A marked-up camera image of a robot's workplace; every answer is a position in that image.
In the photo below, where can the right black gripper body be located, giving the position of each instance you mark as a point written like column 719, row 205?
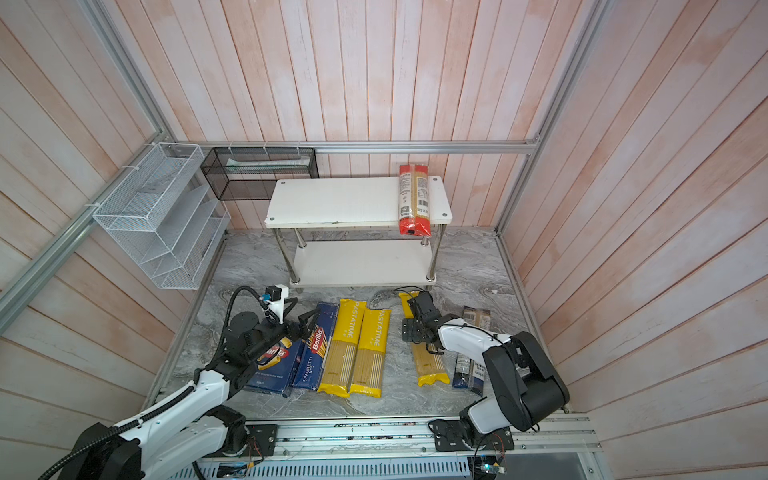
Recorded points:
column 418, row 327

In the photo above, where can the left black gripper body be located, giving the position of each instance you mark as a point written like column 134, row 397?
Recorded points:
column 272, row 334

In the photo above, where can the red spaghetti bag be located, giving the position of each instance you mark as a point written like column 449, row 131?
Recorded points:
column 413, row 201

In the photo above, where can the dark blue spaghetti bag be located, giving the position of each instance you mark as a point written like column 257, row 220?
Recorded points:
column 468, row 374

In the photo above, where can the blue Barilla spaghetti box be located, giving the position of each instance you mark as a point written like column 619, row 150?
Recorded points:
column 310, row 368

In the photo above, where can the white wire mesh organizer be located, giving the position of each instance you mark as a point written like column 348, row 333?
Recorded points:
column 168, row 227

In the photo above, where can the black mesh wall basket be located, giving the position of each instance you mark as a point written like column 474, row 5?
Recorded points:
column 252, row 173

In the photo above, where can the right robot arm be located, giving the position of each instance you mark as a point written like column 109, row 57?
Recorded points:
column 525, row 384

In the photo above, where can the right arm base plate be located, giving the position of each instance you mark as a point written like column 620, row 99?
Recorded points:
column 459, row 435

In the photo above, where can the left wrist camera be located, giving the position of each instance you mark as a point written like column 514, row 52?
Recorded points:
column 273, row 302

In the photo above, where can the yellow Pastatime spaghetti bag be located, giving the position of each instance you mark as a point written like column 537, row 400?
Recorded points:
column 367, row 377
column 340, row 359
column 429, row 366

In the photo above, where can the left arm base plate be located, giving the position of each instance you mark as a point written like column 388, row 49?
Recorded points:
column 256, row 440

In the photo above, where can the white two-tier shelf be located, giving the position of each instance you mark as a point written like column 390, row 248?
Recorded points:
column 346, row 204

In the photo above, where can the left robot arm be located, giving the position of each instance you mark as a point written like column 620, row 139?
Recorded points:
column 194, row 421

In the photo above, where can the blue Barilla rigatoni box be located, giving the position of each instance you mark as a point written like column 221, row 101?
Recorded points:
column 276, row 369

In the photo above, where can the aluminium mounting rail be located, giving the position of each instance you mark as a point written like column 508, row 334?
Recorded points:
column 401, row 436

